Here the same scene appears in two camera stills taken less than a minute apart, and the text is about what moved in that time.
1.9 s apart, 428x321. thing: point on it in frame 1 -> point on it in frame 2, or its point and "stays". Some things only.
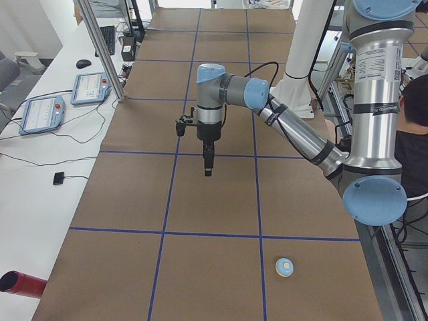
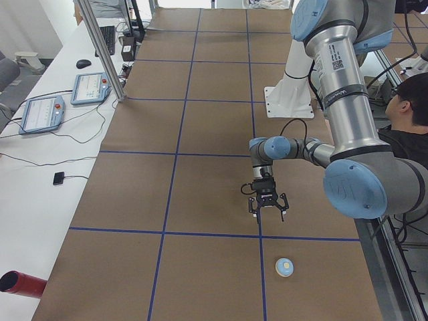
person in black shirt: (410, 142) stays
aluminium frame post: (87, 9) stays
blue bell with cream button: (284, 267) stays
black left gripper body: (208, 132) -> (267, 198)
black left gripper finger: (208, 156) -> (283, 209)
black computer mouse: (83, 63) stays
